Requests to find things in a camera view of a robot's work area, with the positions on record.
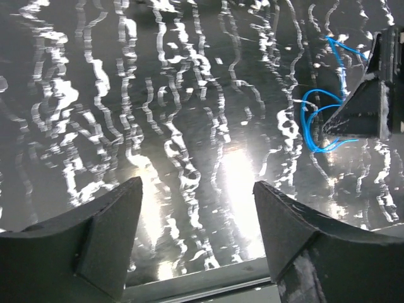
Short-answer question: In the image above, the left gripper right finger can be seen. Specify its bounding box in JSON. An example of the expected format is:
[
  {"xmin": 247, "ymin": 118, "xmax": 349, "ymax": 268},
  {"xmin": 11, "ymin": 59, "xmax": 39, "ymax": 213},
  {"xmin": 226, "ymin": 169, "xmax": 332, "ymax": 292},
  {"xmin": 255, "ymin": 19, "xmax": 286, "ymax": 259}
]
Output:
[{"xmin": 254, "ymin": 181, "xmax": 403, "ymax": 302}]

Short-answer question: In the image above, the blue cable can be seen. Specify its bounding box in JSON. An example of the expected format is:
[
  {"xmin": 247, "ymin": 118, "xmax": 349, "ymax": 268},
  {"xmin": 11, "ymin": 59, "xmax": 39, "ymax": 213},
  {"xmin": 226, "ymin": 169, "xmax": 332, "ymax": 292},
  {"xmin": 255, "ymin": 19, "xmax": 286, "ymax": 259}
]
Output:
[{"xmin": 299, "ymin": 36, "xmax": 369, "ymax": 155}]

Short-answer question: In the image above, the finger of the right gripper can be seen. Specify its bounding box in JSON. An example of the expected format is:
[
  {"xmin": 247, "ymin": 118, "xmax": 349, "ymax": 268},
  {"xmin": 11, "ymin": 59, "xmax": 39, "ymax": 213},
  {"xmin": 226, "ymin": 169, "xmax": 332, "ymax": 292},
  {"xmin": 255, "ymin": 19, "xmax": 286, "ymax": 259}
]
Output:
[{"xmin": 323, "ymin": 27, "xmax": 401, "ymax": 139}]

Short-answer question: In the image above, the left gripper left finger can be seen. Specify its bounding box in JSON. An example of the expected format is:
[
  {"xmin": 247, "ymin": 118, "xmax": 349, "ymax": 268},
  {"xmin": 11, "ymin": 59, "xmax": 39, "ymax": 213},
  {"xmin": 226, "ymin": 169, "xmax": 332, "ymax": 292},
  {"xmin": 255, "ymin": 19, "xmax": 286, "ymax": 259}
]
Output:
[{"xmin": 1, "ymin": 177, "xmax": 143, "ymax": 302}]

